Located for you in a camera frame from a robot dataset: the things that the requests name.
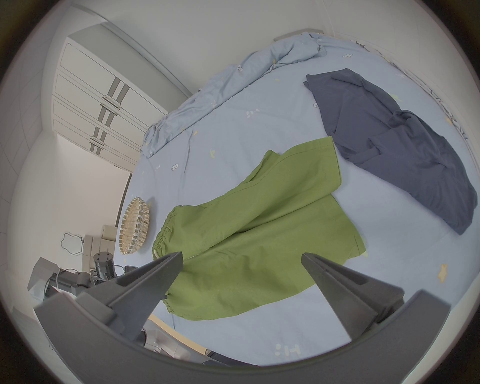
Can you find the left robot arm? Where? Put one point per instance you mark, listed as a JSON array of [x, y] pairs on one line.
[[103, 264]]

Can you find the white wardrobe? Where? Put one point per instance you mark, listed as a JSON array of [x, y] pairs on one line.
[[86, 97]]

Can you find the bed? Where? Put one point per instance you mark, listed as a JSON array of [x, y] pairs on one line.
[[262, 123]]

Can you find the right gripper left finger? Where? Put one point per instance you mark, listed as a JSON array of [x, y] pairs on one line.
[[146, 285]]

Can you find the round woven basket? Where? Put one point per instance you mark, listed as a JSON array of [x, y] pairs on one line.
[[135, 225]]

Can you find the dark blue garment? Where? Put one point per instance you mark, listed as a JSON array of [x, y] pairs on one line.
[[375, 123]]

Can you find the green shorts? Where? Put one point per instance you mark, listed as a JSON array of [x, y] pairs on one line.
[[262, 232]]

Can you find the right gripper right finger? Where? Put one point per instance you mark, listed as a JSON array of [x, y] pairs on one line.
[[345, 292]]

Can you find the pale blue quilt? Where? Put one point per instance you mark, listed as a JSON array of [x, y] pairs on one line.
[[225, 82]]

